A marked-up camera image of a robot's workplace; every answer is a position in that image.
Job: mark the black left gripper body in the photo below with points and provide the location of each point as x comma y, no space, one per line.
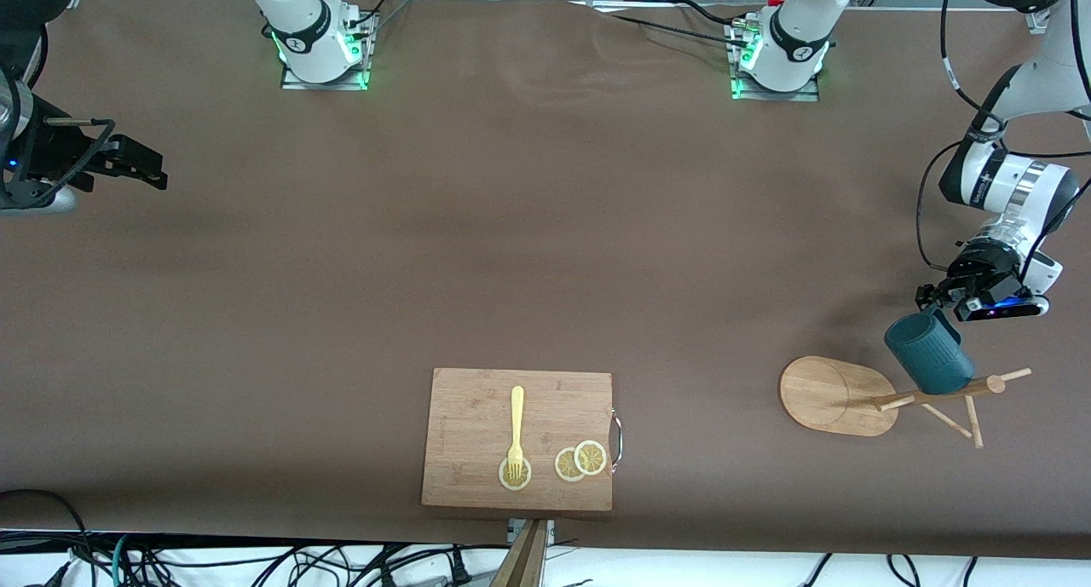
980,264

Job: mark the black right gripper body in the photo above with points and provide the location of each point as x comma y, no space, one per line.
53,154

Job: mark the teal ribbed cup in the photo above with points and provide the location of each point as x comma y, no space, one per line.
929,357

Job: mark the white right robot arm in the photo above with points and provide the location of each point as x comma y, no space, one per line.
307,25

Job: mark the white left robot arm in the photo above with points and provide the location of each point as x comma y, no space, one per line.
1014,187

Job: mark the wooden mug rack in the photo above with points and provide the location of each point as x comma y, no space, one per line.
831,395

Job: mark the lemon slice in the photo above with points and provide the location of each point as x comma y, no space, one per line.
515,481
591,457
565,465

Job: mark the bamboo cutting board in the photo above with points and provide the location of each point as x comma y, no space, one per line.
469,434

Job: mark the yellow plastic fork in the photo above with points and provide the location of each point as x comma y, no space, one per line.
516,417

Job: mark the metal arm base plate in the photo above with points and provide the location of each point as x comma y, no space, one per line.
328,80
776,94

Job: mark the metal clamp bracket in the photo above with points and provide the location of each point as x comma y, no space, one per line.
549,529

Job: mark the wooden post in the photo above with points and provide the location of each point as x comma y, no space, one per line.
524,561

